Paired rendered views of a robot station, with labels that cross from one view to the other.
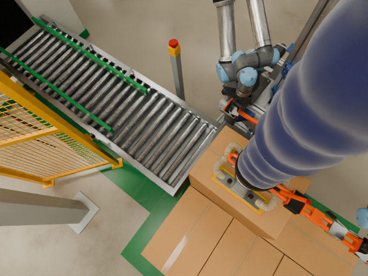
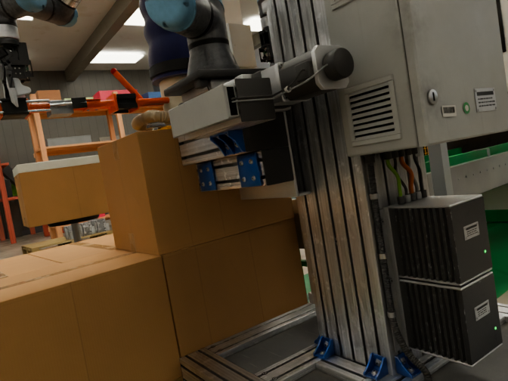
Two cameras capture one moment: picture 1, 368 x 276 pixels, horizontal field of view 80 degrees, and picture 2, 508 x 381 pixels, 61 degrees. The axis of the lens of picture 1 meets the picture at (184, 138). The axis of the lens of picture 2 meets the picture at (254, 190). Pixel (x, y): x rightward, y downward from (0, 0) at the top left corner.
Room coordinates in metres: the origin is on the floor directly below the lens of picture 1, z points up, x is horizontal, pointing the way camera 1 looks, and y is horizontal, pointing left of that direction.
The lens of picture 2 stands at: (0.57, -2.01, 0.78)
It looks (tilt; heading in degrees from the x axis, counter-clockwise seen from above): 3 degrees down; 96
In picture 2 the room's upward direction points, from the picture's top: 9 degrees counter-clockwise
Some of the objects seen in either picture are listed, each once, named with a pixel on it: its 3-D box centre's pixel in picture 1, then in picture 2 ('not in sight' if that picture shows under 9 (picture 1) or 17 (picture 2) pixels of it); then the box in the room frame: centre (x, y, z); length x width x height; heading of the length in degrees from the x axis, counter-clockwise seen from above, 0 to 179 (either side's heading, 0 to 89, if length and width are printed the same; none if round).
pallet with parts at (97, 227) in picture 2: not in sight; (66, 236); (-3.01, 4.20, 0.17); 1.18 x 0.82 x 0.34; 41
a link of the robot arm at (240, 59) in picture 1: (243, 63); not in sight; (0.67, -0.35, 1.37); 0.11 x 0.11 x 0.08; 3
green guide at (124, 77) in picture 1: (87, 50); (480, 156); (1.72, 0.79, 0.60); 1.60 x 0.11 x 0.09; 45
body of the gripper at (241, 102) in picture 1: (242, 98); (273, 45); (0.56, -0.34, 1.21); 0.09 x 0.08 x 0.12; 43
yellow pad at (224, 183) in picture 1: (239, 189); not in sight; (0.12, -0.27, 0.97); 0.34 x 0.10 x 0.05; 43
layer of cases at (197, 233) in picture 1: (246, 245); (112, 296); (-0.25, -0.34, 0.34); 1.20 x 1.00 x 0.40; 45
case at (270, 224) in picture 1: (242, 182); (197, 183); (0.19, -0.34, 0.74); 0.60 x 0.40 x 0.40; 43
